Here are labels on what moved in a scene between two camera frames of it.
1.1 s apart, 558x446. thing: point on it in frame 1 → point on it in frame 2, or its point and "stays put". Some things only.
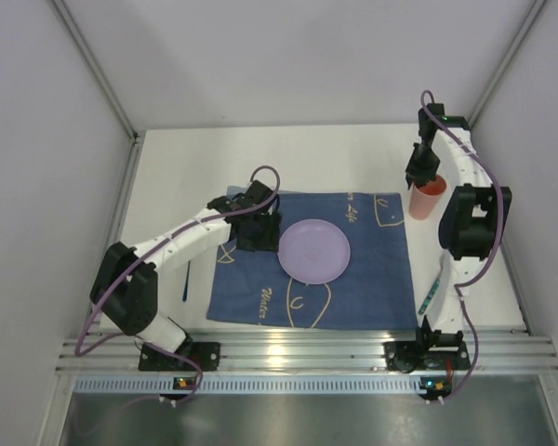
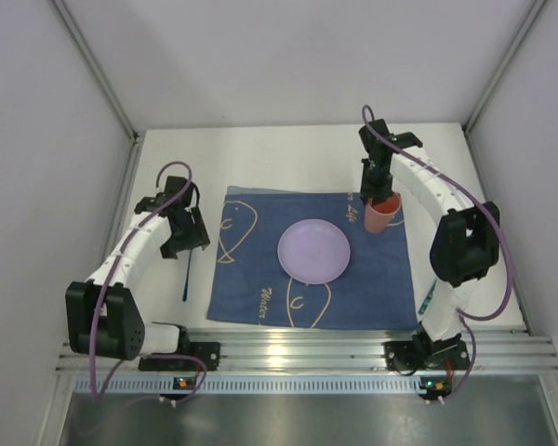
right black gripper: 421,168 → 378,191
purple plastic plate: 313,252 stays put
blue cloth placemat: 373,292 stays put
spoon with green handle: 429,297 stays put
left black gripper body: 259,233 → 192,239
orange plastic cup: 425,198 → 378,216
